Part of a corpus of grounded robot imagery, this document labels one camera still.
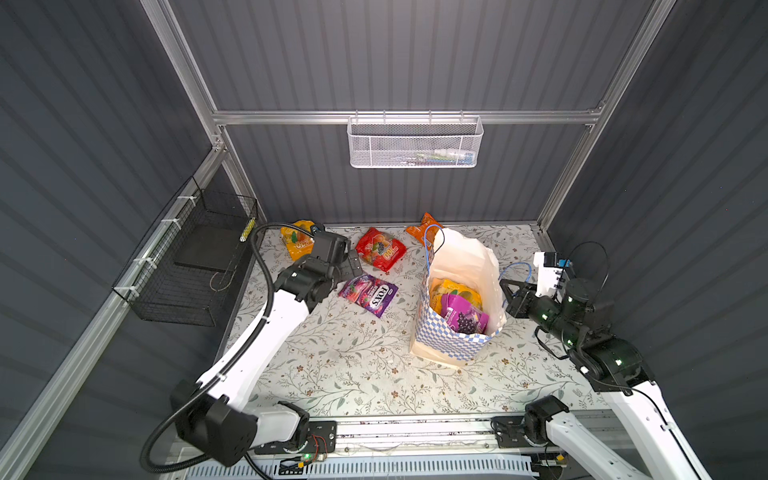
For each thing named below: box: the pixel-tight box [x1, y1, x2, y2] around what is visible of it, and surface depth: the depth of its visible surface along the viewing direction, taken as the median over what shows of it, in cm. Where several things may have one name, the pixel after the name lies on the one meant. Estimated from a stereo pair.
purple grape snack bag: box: [440, 294, 489, 334], surface depth 76 cm
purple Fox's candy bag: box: [338, 274, 399, 318], surface depth 100 cm
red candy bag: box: [356, 227, 407, 272], surface depth 110 cm
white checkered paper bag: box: [411, 229, 507, 367], surface depth 79 cm
